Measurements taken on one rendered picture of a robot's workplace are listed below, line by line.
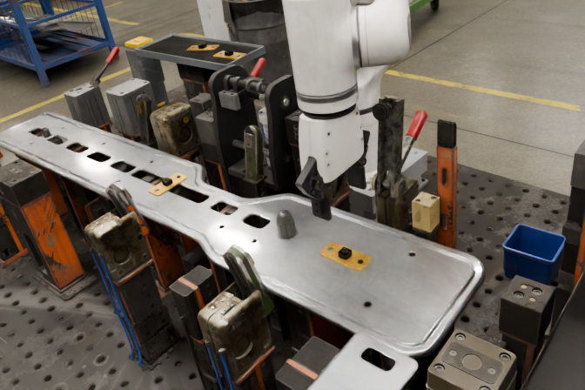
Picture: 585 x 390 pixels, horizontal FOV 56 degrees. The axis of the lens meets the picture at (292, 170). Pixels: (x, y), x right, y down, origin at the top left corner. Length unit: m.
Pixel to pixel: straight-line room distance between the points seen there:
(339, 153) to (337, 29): 0.18
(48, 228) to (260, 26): 2.74
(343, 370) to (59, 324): 0.85
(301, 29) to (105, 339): 0.90
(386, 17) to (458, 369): 0.42
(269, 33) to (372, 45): 3.28
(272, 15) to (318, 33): 3.23
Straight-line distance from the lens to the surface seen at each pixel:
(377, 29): 0.69
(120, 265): 1.09
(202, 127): 1.30
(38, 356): 1.40
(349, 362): 0.77
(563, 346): 0.77
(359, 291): 0.86
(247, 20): 3.92
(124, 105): 1.47
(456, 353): 0.70
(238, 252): 0.78
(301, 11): 0.68
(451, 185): 0.92
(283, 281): 0.89
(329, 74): 0.71
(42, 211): 1.42
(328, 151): 0.75
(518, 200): 1.59
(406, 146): 0.99
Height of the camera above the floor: 1.59
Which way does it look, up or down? 31 degrees down
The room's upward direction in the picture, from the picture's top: 9 degrees counter-clockwise
